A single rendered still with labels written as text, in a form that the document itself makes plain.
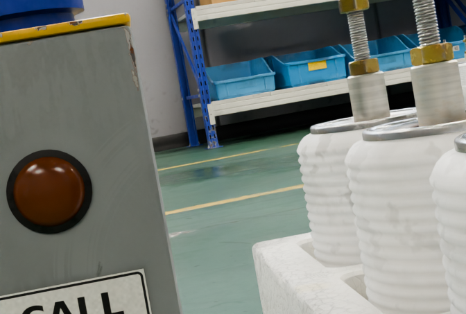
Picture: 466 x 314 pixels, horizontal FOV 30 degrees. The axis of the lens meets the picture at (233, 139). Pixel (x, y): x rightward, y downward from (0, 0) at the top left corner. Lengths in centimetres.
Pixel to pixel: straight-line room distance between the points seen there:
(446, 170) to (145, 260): 10
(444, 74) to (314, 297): 12
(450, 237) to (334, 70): 479
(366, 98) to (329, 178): 6
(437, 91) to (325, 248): 14
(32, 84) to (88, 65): 2
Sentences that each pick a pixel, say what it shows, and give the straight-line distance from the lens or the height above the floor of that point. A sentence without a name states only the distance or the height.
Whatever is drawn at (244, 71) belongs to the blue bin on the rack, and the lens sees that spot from 543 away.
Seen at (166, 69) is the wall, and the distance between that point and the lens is 556.
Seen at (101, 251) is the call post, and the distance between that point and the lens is 29.
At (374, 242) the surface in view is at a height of 21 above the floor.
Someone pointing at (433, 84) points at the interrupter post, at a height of 27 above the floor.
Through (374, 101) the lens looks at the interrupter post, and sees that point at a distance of 52.
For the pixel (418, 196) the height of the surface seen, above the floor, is 23.
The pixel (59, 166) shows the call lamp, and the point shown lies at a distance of 28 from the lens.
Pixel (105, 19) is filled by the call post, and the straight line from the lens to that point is 28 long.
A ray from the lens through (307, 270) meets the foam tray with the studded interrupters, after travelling 48.
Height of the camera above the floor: 28
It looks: 3 degrees down
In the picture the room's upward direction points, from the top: 10 degrees counter-clockwise
